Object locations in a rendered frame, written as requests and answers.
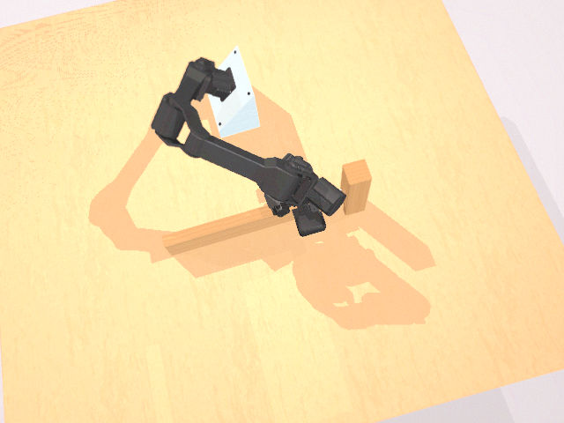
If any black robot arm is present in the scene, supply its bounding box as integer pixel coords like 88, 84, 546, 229
151, 56, 346, 217

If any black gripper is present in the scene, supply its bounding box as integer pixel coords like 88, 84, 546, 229
292, 200, 326, 237

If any wooden post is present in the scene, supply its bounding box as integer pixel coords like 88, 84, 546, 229
340, 160, 372, 216

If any wooden rail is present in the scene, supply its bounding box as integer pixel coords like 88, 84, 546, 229
162, 205, 297, 256

